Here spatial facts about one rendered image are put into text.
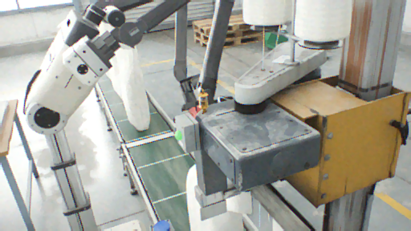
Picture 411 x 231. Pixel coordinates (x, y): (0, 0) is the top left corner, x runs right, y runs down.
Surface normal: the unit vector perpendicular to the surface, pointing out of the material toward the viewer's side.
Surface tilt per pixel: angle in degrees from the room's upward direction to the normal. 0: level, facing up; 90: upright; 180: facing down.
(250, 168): 90
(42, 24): 90
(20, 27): 90
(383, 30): 90
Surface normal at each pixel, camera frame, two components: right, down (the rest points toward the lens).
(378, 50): 0.40, 0.38
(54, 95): 0.04, 0.78
